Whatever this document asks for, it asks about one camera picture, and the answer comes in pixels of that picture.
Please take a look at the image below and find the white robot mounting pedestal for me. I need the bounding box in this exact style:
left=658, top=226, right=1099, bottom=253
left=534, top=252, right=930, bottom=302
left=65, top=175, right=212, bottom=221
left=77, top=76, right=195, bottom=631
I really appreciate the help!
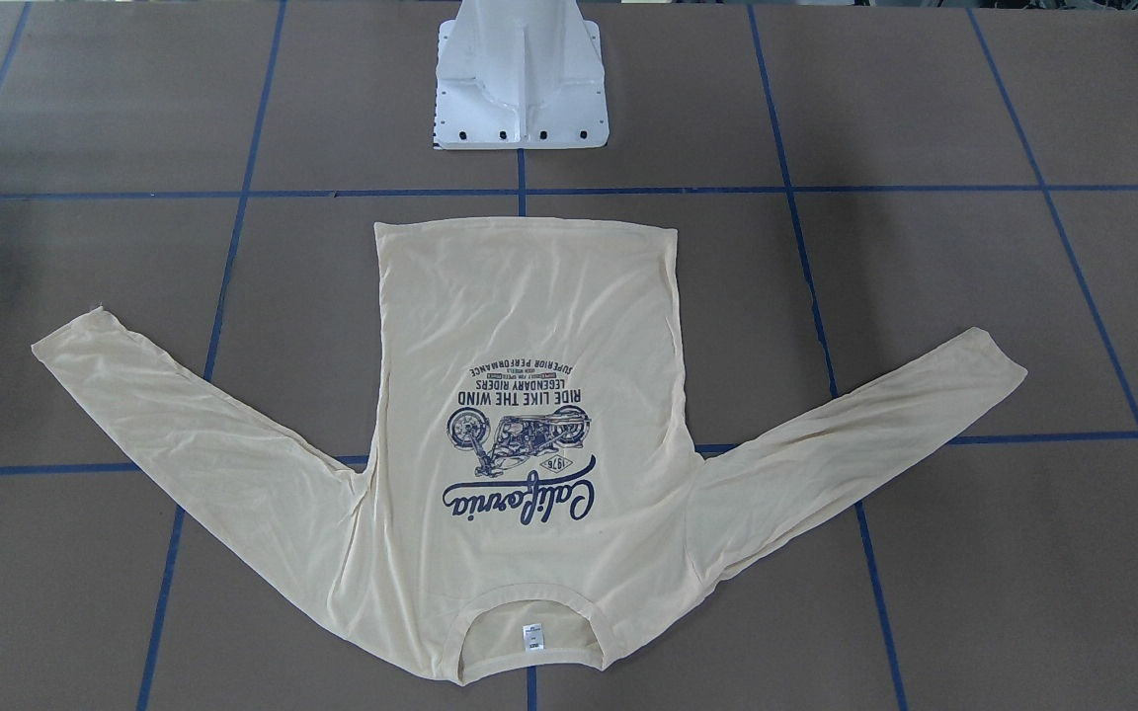
left=432, top=1, right=610, bottom=150

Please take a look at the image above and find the cream long-sleeve graphic shirt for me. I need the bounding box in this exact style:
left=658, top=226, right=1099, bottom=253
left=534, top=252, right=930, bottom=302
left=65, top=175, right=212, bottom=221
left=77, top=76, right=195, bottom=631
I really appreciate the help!
left=32, top=217, right=1026, bottom=685

